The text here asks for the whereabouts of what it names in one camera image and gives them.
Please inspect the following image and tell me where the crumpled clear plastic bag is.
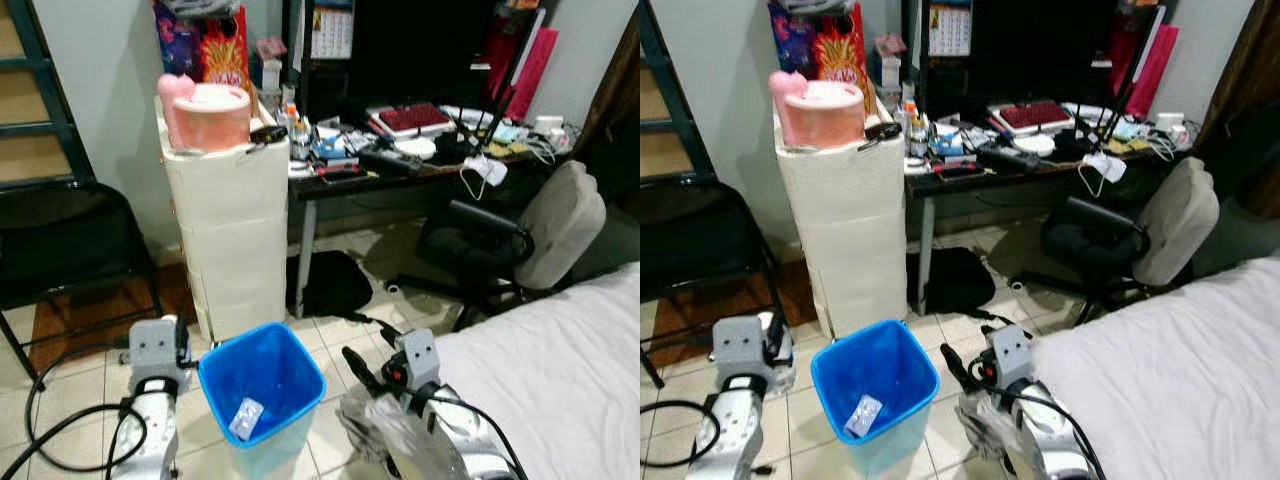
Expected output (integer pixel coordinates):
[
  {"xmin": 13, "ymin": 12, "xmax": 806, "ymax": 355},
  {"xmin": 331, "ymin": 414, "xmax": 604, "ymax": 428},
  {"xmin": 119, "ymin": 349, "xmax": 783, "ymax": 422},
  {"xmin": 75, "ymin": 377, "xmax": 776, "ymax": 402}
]
[
  {"xmin": 334, "ymin": 390, "xmax": 443, "ymax": 477},
  {"xmin": 955, "ymin": 388, "xmax": 1041, "ymax": 475}
]

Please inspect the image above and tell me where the black bag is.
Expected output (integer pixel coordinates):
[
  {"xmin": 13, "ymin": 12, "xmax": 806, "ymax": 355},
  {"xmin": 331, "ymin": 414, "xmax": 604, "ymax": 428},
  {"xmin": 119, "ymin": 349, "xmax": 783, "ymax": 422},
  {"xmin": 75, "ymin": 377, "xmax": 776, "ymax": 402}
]
[
  {"xmin": 904, "ymin": 246, "xmax": 997, "ymax": 318},
  {"xmin": 287, "ymin": 249, "xmax": 375, "ymax": 320}
]

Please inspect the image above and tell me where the blue plastic waste bin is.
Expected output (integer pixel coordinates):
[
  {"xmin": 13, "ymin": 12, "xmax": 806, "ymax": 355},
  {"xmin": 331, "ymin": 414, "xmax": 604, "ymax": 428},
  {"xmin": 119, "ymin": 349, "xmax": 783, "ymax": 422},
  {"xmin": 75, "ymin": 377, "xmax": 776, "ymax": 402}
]
[
  {"xmin": 198, "ymin": 321, "xmax": 328, "ymax": 480},
  {"xmin": 811, "ymin": 319, "xmax": 941, "ymax": 480}
]

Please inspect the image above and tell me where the small white blister packet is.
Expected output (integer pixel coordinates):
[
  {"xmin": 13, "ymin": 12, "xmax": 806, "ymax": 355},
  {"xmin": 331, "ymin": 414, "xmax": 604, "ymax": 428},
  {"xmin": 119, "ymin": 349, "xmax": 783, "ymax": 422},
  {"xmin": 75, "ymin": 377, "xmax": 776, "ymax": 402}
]
[
  {"xmin": 228, "ymin": 397, "xmax": 265, "ymax": 443},
  {"xmin": 845, "ymin": 394, "xmax": 885, "ymax": 439}
]

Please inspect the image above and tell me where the dark desk with grey legs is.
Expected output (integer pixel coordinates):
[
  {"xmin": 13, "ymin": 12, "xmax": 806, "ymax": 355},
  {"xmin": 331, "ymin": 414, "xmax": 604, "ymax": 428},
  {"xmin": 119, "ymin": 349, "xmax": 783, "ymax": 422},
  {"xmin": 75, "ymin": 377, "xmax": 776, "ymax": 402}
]
[
  {"xmin": 284, "ymin": 100, "xmax": 594, "ymax": 322},
  {"xmin": 903, "ymin": 98, "xmax": 1203, "ymax": 317}
]

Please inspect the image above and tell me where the white covered drawer tower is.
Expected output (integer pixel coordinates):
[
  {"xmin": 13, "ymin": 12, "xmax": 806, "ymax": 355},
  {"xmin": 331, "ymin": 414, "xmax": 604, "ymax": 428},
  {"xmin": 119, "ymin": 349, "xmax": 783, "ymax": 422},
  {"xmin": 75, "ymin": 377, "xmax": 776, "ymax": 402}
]
[
  {"xmin": 774, "ymin": 138, "xmax": 910, "ymax": 342},
  {"xmin": 161, "ymin": 138, "xmax": 292, "ymax": 344}
]

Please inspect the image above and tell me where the black folding chair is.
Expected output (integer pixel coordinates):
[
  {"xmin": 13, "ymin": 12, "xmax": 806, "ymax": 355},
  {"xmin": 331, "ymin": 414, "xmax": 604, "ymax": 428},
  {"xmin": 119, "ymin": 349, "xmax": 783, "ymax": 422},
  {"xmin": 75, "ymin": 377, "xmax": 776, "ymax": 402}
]
[
  {"xmin": 0, "ymin": 179, "xmax": 167, "ymax": 387},
  {"xmin": 640, "ymin": 179, "xmax": 792, "ymax": 391}
]

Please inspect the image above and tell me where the light grey blanket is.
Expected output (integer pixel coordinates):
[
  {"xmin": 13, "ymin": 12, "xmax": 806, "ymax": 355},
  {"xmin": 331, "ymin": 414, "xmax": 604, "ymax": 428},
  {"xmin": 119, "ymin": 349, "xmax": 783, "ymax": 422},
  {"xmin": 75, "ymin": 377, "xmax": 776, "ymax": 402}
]
[
  {"xmin": 432, "ymin": 261, "xmax": 641, "ymax": 480},
  {"xmin": 1029, "ymin": 254, "xmax": 1280, "ymax": 480}
]

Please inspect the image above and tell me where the black power strip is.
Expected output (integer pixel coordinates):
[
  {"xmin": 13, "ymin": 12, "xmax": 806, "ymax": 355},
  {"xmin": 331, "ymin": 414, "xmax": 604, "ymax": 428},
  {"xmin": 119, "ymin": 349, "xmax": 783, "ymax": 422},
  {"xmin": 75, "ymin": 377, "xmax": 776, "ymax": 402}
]
[
  {"xmin": 974, "ymin": 144, "xmax": 1042, "ymax": 174},
  {"xmin": 357, "ymin": 147, "xmax": 422, "ymax": 177}
]

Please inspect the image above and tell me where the white face mask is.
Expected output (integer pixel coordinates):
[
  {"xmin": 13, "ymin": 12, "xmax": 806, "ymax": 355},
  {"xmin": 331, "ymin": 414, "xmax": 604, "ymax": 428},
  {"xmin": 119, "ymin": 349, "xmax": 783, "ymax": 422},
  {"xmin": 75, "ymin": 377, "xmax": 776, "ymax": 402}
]
[
  {"xmin": 1077, "ymin": 151, "xmax": 1129, "ymax": 199},
  {"xmin": 459, "ymin": 154, "xmax": 510, "ymax": 207}
]

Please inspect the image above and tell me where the black office chair grey backrest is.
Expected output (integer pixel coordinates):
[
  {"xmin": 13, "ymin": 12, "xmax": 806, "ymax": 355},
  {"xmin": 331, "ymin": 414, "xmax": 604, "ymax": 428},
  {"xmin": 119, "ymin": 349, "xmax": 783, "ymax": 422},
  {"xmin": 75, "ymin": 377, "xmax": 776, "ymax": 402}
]
[
  {"xmin": 392, "ymin": 159, "xmax": 608, "ymax": 333},
  {"xmin": 1008, "ymin": 156, "xmax": 1222, "ymax": 327}
]

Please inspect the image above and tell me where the pink tub with white lid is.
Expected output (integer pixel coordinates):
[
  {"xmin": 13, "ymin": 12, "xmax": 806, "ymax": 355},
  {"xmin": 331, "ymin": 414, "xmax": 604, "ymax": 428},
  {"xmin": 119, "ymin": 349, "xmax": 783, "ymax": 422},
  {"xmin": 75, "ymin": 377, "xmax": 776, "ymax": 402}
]
[
  {"xmin": 172, "ymin": 83, "xmax": 254, "ymax": 154},
  {"xmin": 789, "ymin": 79, "xmax": 867, "ymax": 150}
]

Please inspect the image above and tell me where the red and white keyboard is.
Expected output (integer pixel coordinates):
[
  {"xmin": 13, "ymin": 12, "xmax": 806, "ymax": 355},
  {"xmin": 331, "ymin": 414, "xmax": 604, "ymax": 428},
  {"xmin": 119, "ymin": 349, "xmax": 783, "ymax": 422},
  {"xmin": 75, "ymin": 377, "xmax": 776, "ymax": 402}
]
[
  {"xmin": 367, "ymin": 101, "xmax": 458, "ymax": 138},
  {"xmin": 987, "ymin": 99, "xmax": 1077, "ymax": 135}
]

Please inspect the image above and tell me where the dark green metal shelf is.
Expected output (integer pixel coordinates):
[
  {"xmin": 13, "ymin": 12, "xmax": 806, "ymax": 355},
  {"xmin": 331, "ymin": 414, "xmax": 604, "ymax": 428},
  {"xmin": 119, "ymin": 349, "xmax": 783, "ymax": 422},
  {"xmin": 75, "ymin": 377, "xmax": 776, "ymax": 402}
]
[
  {"xmin": 640, "ymin": 0, "xmax": 703, "ymax": 187},
  {"xmin": 0, "ymin": 0, "xmax": 99, "ymax": 192}
]

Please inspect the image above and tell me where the black monitor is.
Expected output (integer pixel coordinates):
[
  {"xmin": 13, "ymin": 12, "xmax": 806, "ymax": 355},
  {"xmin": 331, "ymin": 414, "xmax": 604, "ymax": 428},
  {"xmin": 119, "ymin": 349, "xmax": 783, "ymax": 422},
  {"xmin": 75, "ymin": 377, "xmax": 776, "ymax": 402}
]
[
  {"xmin": 344, "ymin": 0, "xmax": 507, "ymax": 107},
  {"xmin": 969, "ymin": 0, "xmax": 1123, "ymax": 103}
]

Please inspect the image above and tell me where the red and yellow snack bag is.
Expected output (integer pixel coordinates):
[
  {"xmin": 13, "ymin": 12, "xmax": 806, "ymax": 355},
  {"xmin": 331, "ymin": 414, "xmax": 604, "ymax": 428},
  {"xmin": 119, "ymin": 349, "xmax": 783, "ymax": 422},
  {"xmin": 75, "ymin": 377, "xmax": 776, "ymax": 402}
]
[
  {"xmin": 811, "ymin": 2, "xmax": 874, "ymax": 101},
  {"xmin": 198, "ymin": 4, "xmax": 254, "ymax": 97}
]

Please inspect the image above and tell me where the brown wooden door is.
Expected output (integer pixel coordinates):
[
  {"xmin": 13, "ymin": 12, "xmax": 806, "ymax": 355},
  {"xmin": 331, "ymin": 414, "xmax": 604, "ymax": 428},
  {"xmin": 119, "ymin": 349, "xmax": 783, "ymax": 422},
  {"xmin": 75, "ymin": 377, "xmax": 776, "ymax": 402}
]
[
  {"xmin": 574, "ymin": 8, "xmax": 641, "ymax": 163},
  {"xmin": 1191, "ymin": 0, "xmax": 1280, "ymax": 223}
]

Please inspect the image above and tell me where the purple printed bag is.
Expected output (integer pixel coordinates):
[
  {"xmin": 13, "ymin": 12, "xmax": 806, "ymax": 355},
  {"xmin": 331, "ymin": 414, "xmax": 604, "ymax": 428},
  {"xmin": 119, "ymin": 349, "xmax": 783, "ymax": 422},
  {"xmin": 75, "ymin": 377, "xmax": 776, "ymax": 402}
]
[
  {"xmin": 152, "ymin": 0, "xmax": 207, "ymax": 80},
  {"xmin": 767, "ymin": 0, "xmax": 820, "ymax": 74}
]

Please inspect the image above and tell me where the pink folder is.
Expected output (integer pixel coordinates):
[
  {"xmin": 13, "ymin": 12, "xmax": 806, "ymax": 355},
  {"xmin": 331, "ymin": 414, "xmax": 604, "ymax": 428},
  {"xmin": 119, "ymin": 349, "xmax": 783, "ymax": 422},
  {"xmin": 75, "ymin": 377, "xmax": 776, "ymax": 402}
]
[
  {"xmin": 1127, "ymin": 21, "xmax": 1182, "ymax": 117},
  {"xmin": 504, "ymin": 24, "xmax": 560, "ymax": 122}
]

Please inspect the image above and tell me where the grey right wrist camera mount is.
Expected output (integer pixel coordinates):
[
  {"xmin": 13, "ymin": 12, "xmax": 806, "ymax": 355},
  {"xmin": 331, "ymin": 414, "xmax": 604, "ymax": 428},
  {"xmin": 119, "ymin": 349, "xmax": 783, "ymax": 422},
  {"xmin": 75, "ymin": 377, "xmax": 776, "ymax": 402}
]
[
  {"xmin": 989, "ymin": 324, "xmax": 1037, "ymax": 388},
  {"xmin": 395, "ymin": 327, "xmax": 442, "ymax": 391}
]

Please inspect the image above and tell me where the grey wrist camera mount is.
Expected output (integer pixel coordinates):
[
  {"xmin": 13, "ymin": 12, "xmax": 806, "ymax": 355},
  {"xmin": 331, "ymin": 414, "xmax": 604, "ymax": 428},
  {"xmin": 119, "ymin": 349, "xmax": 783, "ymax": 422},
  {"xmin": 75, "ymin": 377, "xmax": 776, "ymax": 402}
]
[
  {"xmin": 989, "ymin": 324, "xmax": 1037, "ymax": 388},
  {"xmin": 129, "ymin": 317, "xmax": 191, "ymax": 389},
  {"xmin": 395, "ymin": 327, "xmax": 442, "ymax": 391},
  {"xmin": 711, "ymin": 314, "xmax": 773, "ymax": 387}
]

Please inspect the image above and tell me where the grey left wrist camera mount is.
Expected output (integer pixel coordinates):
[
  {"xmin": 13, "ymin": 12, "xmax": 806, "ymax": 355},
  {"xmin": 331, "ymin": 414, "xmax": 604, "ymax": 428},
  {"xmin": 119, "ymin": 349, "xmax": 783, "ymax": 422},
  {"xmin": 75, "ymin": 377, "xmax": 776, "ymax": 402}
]
[
  {"xmin": 711, "ymin": 314, "xmax": 773, "ymax": 387},
  {"xmin": 129, "ymin": 317, "xmax": 191, "ymax": 389}
]

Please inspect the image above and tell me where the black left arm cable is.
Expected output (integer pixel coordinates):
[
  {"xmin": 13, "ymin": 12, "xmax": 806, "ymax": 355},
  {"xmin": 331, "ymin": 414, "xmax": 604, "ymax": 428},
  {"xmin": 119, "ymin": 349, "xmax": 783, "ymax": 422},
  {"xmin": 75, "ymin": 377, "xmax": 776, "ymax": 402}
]
[
  {"xmin": 640, "ymin": 398, "xmax": 723, "ymax": 471},
  {"xmin": 24, "ymin": 340, "xmax": 153, "ymax": 477}
]

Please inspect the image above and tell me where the wall calendar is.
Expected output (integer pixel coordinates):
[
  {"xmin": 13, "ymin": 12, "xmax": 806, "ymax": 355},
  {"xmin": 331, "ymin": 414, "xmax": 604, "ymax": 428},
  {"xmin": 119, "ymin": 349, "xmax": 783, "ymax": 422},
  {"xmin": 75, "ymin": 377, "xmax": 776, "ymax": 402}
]
[
  {"xmin": 927, "ymin": 0, "xmax": 974, "ymax": 59},
  {"xmin": 309, "ymin": 0, "xmax": 357, "ymax": 62}
]

